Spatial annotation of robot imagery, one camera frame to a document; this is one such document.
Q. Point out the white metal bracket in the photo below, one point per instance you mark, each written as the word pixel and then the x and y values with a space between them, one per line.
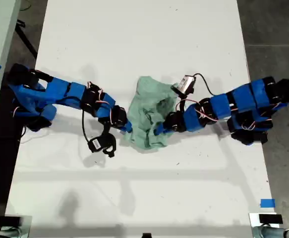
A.
pixel 253 219

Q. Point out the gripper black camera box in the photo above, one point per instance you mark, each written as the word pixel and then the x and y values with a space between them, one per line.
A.
pixel 96 145
pixel 185 84

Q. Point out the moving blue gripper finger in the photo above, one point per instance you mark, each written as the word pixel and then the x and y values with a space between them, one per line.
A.
pixel 124 130
pixel 164 132

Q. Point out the pale green T-shirt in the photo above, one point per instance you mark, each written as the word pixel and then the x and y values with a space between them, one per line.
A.
pixel 144 111

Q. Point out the black stand leg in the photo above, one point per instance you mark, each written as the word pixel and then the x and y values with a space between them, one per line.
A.
pixel 25 41

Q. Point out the short blue tape strip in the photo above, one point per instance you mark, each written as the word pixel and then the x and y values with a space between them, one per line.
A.
pixel 267 203

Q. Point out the grey tube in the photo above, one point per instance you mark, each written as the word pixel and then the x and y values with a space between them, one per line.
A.
pixel 273 233
pixel 8 233

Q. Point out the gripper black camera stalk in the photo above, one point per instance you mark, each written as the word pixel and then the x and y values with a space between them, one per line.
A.
pixel 109 143
pixel 182 101

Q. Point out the blue and black arm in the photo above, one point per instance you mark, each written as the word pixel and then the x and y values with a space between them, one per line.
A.
pixel 243 101
pixel 60 94

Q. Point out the small black box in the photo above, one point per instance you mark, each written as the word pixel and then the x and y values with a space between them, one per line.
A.
pixel 9 221
pixel 270 219

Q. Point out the grey metal bracket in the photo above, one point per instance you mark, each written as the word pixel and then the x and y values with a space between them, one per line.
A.
pixel 26 229

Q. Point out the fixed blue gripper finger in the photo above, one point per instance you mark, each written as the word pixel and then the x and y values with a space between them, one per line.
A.
pixel 128 126
pixel 162 127

